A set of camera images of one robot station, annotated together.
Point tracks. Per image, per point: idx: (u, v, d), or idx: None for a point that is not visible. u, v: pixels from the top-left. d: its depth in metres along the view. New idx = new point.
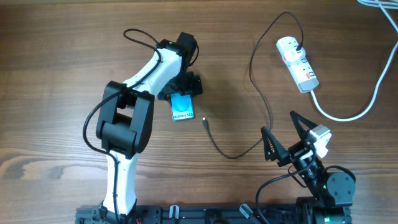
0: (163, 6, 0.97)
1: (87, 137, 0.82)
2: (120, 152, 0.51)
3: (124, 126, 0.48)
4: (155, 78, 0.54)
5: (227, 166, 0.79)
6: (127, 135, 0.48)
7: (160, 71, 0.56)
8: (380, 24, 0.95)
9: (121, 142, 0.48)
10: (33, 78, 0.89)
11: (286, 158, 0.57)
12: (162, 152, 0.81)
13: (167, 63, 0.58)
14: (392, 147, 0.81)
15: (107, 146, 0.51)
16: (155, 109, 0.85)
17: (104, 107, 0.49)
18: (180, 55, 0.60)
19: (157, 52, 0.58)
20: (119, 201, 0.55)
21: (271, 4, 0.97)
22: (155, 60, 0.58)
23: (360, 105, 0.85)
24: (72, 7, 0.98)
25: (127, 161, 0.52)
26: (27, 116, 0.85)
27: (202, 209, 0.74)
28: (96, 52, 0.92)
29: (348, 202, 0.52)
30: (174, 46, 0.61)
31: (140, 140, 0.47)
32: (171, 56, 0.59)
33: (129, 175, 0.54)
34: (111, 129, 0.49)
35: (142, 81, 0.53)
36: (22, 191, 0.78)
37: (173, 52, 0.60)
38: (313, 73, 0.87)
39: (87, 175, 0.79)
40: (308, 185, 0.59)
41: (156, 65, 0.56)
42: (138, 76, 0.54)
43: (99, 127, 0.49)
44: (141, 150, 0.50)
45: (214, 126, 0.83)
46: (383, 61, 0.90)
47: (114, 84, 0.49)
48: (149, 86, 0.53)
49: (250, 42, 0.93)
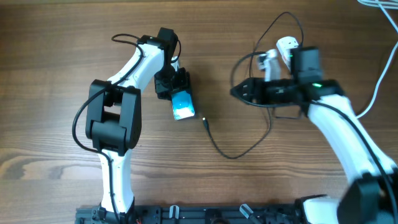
0: (163, 6, 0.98)
1: (78, 135, 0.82)
2: (112, 150, 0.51)
3: (114, 122, 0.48)
4: (139, 73, 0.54)
5: (227, 166, 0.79)
6: (118, 132, 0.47)
7: (144, 66, 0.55)
8: (380, 24, 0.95)
9: (112, 139, 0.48)
10: (33, 78, 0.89)
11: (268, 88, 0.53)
12: (162, 152, 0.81)
13: (150, 58, 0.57)
14: (392, 147, 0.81)
15: (99, 146, 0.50)
16: (155, 109, 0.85)
17: (91, 106, 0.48)
18: (162, 48, 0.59)
19: (138, 48, 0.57)
20: (117, 200, 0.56)
21: (271, 4, 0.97)
22: (138, 56, 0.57)
23: (360, 105, 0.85)
24: (72, 7, 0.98)
25: (120, 158, 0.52)
26: (27, 116, 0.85)
27: (202, 209, 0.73)
28: (96, 52, 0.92)
29: (314, 50, 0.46)
30: (155, 41, 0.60)
31: (130, 135, 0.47)
32: (153, 51, 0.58)
33: (124, 172, 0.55)
34: (100, 127, 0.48)
35: (127, 77, 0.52)
36: (22, 191, 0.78)
37: (155, 46, 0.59)
38: (276, 68, 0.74)
39: (87, 175, 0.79)
40: (286, 94, 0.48)
41: (139, 60, 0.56)
42: (122, 73, 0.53)
43: (88, 127, 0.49)
44: (132, 146, 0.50)
45: (214, 126, 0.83)
46: (383, 61, 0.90)
47: (97, 82, 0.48)
48: (134, 81, 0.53)
49: (250, 41, 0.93)
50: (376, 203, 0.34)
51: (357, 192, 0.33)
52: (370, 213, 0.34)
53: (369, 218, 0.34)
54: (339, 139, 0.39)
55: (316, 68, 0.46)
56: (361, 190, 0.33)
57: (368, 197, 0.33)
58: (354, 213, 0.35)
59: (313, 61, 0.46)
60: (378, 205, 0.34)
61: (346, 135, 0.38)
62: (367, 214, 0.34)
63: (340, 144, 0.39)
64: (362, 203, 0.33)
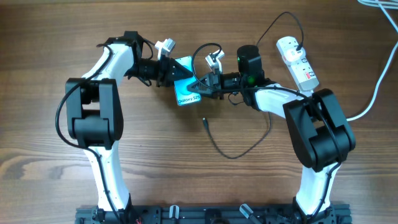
0: (163, 5, 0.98)
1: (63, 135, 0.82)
2: (99, 146, 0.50)
3: (95, 117, 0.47)
4: (112, 67, 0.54)
5: (227, 166, 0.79)
6: (101, 124, 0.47)
7: (115, 61, 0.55)
8: (380, 24, 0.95)
9: (96, 133, 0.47)
10: (33, 78, 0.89)
11: (228, 84, 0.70)
12: (162, 152, 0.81)
13: (119, 54, 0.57)
14: (392, 147, 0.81)
15: (85, 144, 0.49)
16: (155, 109, 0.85)
17: (69, 103, 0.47)
18: (129, 46, 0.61)
19: (107, 47, 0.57)
20: (112, 196, 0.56)
21: (271, 4, 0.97)
22: (107, 53, 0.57)
23: (360, 105, 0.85)
24: (71, 7, 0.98)
25: (107, 152, 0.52)
26: (27, 116, 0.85)
27: (202, 209, 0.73)
28: (96, 51, 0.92)
29: (257, 60, 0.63)
30: (120, 41, 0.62)
31: (114, 126, 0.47)
32: (122, 48, 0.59)
33: (114, 166, 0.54)
34: (83, 124, 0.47)
35: (99, 71, 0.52)
36: (22, 191, 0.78)
37: (122, 45, 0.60)
38: (221, 68, 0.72)
39: (87, 175, 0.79)
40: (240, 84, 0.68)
41: (109, 56, 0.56)
42: (94, 70, 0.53)
43: (70, 127, 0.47)
44: (118, 137, 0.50)
45: (214, 126, 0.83)
46: (383, 61, 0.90)
47: (72, 79, 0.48)
48: (107, 74, 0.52)
49: (250, 42, 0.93)
50: (308, 122, 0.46)
51: (290, 116, 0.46)
52: (306, 132, 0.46)
53: (308, 136, 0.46)
54: (273, 98, 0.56)
55: (257, 68, 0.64)
56: (290, 112, 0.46)
57: (298, 116, 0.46)
58: (298, 137, 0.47)
59: (256, 65, 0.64)
60: (310, 124, 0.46)
61: (273, 94, 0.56)
62: (304, 132, 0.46)
63: (274, 102, 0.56)
64: (296, 122, 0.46)
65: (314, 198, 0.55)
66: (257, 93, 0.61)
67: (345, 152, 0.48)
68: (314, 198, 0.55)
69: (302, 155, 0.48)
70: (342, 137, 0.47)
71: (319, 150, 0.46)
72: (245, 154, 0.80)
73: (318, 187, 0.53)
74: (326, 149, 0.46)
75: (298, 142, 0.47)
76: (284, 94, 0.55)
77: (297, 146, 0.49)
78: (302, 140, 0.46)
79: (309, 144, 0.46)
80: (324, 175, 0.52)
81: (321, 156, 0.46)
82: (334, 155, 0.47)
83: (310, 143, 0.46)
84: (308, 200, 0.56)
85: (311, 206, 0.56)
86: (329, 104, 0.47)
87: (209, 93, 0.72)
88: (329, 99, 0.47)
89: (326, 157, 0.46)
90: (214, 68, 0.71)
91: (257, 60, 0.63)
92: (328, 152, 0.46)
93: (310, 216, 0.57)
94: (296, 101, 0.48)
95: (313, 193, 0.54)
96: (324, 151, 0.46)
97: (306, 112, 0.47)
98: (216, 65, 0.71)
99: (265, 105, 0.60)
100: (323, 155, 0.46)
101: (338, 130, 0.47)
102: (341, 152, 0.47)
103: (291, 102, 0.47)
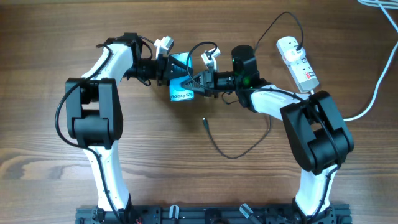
0: (163, 5, 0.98)
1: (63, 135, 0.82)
2: (99, 146, 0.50)
3: (94, 117, 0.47)
4: (111, 66, 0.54)
5: (227, 166, 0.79)
6: (101, 124, 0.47)
7: (114, 61, 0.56)
8: (380, 24, 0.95)
9: (96, 133, 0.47)
10: (33, 78, 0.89)
11: (222, 84, 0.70)
12: (162, 152, 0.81)
13: (119, 54, 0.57)
14: (392, 147, 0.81)
15: (84, 144, 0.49)
16: (155, 109, 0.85)
17: (69, 102, 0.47)
18: (129, 46, 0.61)
19: (106, 47, 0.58)
20: (112, 196, 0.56)
21: (271, 4, 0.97)
22: (106, 53, 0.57)
23: (360, 105, 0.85)
24: (71, 7, 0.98)
25: (107, 152, 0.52)
26: (27, 116, 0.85)
27: (202, 209, 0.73)
28: (96, 52, 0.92)
29: (252, 61, 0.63)
30: (120, 41, 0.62)
31: (113, 126, 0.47)
32: (121, 49, 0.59)
33: (114, 165, 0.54)
34: (82, 124, 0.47)
35: (99, 71, 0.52)
36: (22, 191, 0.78)
37: (121, 45, 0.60)
38: (216, 66, 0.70)
39: (87, 175, 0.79)
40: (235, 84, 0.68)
41: (109, 56, 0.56)
42: (94, 70, 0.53)
43: (70, 127, 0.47)
44: (117, 137, 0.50)
45: (214, 126, 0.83)
46: (383, 61, 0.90)
47: (71, 79, 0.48)
48: (107, 74, 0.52)
49: (250, 42, 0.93)
50: (306, 126, 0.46)
51: (288, 120, 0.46)
52: (305, 135, 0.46)
53: (306, 140, 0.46)
54: (270, 101, 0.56)
55: (254, 70, 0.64)
56: (288, 116, 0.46)
57: (296, 120, 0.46)
58: (296, 141, 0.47)
59: (252, 66, 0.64)
60: (308, 127, 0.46)
61: (270, 96, 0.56)
62: (303, 135, 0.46)
63: (271, 104, 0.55)
64: (294, 126, 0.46)
65: (314, 199, 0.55)
66: (253, 95, 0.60)
67: (344, 155, 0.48)
68: (314, 199, 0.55)
69: (301, 158, 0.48)
70: (341, 139, 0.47)
71: (319, 154, 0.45)
72: (245, 153, 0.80)
73: (318, 188, 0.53)
74: (326, 152, 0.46)
75: (297, 146, 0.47)
76: (280, 97, 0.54)
77: (296, 149, 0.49)
78: (301, 144, 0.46)
79: (308, 147, 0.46)
80: (324, 177, 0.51)
81: (320, 159, 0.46)
82: (333, 158, 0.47)
83: (309, 146, 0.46)
84: (308, 200, 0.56)
85: (311, 207, 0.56)
86: (328, 106, 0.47)
87: (203, 90, 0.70)
88: (326, 102, 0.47)
89: (324, 160, 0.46)
90: (209, 66, 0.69)
91: (251, 62, 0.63)
92: (326, 155, 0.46)
93: (310, 217, 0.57)
94: (293, 104, 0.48)
95: (313, 194, 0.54)
96: (323, 154, 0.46)
97: (304, 116, 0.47)
98: (211, 62, 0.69)
99: (262, 107, 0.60)
100: (323, 159, 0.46)
101: (336, 133, 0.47)
102: (341, 155, 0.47)
103: (288, 106, 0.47)
